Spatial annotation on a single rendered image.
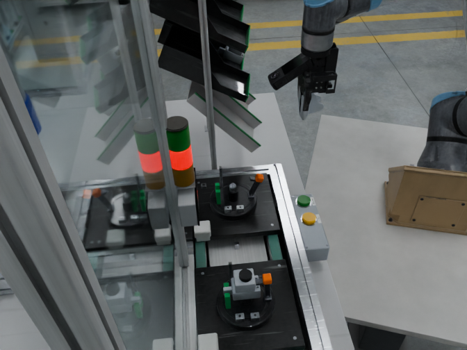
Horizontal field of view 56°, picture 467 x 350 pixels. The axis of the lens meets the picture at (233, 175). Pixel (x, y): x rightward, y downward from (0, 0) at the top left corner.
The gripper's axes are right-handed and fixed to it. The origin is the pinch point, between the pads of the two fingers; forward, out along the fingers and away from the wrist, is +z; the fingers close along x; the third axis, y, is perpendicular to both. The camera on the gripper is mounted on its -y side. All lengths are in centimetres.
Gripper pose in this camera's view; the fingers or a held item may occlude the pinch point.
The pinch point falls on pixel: (301, 115)
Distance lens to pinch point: 121.8
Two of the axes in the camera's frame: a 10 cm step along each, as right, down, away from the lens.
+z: 0.3, 7.3, 6.8
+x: -1.0, -6.8, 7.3
